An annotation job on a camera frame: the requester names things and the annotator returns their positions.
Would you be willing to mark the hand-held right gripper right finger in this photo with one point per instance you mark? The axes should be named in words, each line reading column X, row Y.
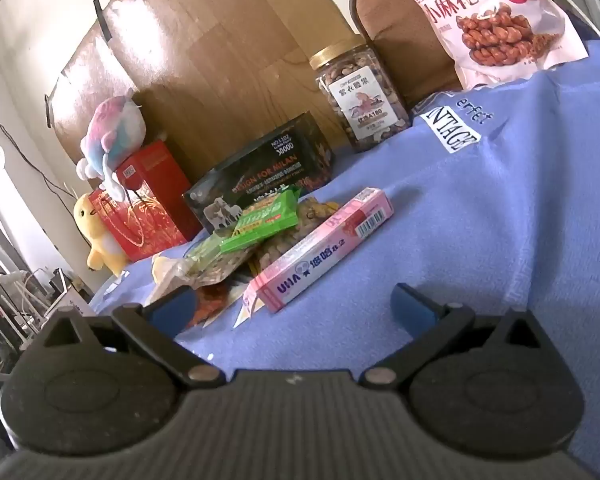
column 412, row 305

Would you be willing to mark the black tape strip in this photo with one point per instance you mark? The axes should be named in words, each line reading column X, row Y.
column 103, row 20
column 48, row 110

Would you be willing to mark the black sheep-print box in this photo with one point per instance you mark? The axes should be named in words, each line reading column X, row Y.
column 270, row 170

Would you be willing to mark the blue printed cloth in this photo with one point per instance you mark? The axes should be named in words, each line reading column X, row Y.
column 480, row 200

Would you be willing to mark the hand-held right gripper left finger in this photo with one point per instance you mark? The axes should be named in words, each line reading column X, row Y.
column 172, row 307

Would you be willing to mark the clear jar of nuts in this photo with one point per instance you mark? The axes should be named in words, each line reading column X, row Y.
column 360, row 95

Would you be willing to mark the red gift bag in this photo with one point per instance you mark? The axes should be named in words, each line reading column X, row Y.
column 155, row 210

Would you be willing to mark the yellow plush toy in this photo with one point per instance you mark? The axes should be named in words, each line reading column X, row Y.
column 97, row 240

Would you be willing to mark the orange snack packet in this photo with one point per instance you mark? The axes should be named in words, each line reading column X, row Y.
column 215, row 304

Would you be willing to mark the pastel plush toy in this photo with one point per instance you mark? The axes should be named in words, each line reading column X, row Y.
column 112, row 130

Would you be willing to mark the green snack packet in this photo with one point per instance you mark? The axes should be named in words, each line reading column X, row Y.
column 262, row 220

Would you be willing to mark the clear packet of pale snacks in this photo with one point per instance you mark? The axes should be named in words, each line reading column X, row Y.
column 215, row 265

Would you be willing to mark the clear packet of nuts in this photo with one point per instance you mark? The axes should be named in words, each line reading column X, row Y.
column 310, row 212

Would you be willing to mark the pink bag of twisted snacks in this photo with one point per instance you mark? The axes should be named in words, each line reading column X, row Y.
column 480, row 20

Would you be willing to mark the long pink snack box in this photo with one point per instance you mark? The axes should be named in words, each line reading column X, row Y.
column 320, row 255

